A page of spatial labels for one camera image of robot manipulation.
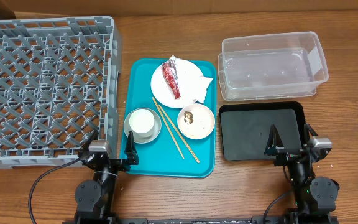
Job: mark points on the black plastic tray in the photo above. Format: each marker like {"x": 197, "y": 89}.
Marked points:
{"x": 245, "y": 128}

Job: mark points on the wooden chopstick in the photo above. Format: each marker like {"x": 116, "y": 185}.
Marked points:
{"x": 179, "y": 134}
{"x": 168, "y": 128}

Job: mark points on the brown food scrap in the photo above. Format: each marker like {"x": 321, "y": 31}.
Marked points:
{"x": 188, "y": 117}

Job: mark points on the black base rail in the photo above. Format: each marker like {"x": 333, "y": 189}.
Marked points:
{"x": 253, "y": 220}

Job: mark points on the white napkin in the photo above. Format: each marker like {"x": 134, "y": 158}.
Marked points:
{"x": 202, "y": 85}

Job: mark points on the grey bowl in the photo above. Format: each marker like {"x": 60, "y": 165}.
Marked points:
{"x": 138, "y": 139}

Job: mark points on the grey plastic dish rack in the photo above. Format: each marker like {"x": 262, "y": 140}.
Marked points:
{"x": 58, "y": 85}

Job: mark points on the large white plate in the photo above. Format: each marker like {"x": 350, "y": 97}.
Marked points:
{"x": 162, "y": 92}

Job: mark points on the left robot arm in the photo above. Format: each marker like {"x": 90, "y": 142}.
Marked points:
{"x": 94, "y": 197}

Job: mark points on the red snack wrapper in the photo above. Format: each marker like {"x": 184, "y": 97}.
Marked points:
{"x": 170, "y": 75}

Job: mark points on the teal serving tray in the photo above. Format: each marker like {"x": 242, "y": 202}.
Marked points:
{"x": 161, "y": 157}

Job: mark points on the clear plastic bin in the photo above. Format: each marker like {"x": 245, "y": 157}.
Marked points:
{"x": 271, "y": 66}

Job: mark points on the pink bowl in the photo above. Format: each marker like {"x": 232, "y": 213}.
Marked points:
{"x": 203, "y": 121}

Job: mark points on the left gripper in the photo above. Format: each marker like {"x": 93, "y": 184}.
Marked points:
{"x": 131, "y": 154}

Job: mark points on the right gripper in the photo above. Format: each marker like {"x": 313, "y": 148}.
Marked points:
{"x": 293, "y": 157}

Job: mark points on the wooden chopstick right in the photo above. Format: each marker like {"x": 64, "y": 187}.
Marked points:
{"x": 179, "y": 134}

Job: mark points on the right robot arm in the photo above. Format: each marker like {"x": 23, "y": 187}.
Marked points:
{"x": 315, "y": 197}

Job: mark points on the wooden chopstick left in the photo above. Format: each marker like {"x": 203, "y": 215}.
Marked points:
{"x": 168, "y": 128}

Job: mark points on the white cup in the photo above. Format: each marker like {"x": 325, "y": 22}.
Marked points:
{"x": 141, "y": 122}

